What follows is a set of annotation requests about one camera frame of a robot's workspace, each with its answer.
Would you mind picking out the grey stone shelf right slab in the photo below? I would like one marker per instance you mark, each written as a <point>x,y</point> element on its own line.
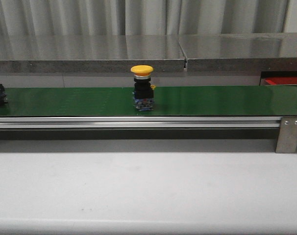
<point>254,52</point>

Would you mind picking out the steel conveyor support bracket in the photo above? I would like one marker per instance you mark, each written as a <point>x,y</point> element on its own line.
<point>287,138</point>

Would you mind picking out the aluminium conveyor side rail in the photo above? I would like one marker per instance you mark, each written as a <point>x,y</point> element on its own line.
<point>139,122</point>

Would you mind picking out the red plastic tray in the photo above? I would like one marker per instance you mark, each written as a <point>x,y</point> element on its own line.
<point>281,81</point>

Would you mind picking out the grey stone shelf slab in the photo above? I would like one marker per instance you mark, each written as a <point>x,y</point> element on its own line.
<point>254,52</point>
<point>89,54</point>

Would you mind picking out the green conveyor belt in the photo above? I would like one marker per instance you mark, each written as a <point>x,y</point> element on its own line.
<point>168,101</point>

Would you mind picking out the white pleated curtain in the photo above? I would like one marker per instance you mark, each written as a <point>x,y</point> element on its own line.
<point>141,17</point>

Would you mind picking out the grey stone shelf left slab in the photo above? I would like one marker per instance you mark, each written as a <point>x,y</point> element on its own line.
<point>89,54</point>

